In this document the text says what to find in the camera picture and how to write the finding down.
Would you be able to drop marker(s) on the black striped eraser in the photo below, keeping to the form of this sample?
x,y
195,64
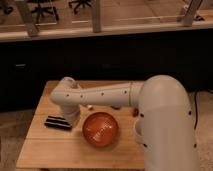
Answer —
x,y
57,122

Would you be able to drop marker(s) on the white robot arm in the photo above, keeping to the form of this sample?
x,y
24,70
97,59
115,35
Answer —
x,y
165,126

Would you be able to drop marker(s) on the blue sponge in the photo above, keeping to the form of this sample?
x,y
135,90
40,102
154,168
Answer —
x,y
116,107

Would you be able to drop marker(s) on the white tube with cap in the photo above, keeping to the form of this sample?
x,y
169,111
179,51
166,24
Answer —
x,y
89,106

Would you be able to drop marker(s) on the red chili pepper toy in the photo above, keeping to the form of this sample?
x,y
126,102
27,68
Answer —
x,y
135,112

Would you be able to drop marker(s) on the orange red bowl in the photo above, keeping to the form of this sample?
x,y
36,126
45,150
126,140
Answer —
x,y
100,129

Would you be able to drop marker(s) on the clear plastic cup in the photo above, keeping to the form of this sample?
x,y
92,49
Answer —
x,y
136,132

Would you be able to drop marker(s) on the grey metal post middle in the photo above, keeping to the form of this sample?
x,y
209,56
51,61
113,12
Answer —
x,y
96,22

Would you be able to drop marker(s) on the grey metal post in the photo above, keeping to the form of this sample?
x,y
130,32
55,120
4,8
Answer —
x,y
26,16
96,22
191,12

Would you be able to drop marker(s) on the grey metal post left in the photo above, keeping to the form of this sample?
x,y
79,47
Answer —
x,y
26,16

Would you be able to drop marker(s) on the grey metal post right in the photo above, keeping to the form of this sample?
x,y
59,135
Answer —
x,y
191,12

